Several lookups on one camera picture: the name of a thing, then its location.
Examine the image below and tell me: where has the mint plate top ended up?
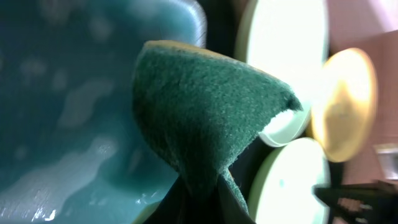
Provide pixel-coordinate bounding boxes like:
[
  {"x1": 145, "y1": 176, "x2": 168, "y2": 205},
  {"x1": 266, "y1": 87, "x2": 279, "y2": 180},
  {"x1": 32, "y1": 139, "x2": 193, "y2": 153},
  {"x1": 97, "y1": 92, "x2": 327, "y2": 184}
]
[{"x1": 234, "y1": 0, "x2": 328, "y2": 147}]

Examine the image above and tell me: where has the mint plate bottom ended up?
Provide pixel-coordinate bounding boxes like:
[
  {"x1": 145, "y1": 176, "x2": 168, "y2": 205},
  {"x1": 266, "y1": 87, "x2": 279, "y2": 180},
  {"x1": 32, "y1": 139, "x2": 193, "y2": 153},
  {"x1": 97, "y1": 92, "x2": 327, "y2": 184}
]
[{"x1": 248, "y1": 138, "x2": 330, "y2": 224}]

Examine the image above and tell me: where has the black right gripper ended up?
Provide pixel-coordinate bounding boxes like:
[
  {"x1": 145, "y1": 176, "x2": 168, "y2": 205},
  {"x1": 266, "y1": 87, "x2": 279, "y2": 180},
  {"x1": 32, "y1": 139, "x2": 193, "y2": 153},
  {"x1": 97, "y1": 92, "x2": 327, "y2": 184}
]
[{"x1": 313, "y1": 180, "x2": 397, "y2": 224}]

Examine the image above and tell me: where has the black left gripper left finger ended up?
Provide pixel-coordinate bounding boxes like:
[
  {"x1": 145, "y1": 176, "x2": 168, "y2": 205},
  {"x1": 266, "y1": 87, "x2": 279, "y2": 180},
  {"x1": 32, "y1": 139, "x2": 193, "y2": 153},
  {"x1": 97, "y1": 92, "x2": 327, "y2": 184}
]
[{"x1": 144, "y1": 177, "x2": 187, "y2": 224}]

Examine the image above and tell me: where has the mint plate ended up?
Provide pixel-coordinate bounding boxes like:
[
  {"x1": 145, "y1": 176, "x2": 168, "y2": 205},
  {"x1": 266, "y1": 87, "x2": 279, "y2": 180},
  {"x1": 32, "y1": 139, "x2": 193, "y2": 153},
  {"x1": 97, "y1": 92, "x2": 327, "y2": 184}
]
[
  {"x1": 248, "y1": 138, "x2": 330, "y2": 224},
  {"x1": 234, "y1": 0, "x2": 328, "y2": 147}
]

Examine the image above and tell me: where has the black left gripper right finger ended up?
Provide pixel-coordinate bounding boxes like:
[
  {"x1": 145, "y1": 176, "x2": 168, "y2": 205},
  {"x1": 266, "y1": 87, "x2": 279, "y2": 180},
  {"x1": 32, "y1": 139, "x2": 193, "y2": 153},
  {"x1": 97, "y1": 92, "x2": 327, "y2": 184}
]
[{"x1": 217, "y1": 176, "x2": 255, "y2": 224}]

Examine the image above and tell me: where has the yellow plate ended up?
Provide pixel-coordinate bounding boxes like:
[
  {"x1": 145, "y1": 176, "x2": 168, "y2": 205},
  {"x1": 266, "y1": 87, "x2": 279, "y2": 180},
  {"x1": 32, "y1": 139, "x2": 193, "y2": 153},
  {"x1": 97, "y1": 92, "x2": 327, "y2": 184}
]
[{"x1": 309, "y1": 48, "x2": 377, "y2": 162}]

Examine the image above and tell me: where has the green yellow scrub sponge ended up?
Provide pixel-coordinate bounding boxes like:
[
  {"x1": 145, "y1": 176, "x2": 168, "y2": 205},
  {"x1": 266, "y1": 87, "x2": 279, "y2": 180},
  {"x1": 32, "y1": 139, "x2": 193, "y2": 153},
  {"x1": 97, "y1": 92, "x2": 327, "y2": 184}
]
[{"x1": 132, "y1": 40, "x2": 302, "y2": 223}]

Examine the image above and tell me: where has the black tub of soapy water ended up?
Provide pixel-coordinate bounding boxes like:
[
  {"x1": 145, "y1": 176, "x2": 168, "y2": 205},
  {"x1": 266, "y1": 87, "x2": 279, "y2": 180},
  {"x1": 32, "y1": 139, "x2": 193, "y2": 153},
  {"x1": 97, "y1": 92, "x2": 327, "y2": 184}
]
[{"x1": 1, "y1": 0, "x2": 206, "y2": 224}]

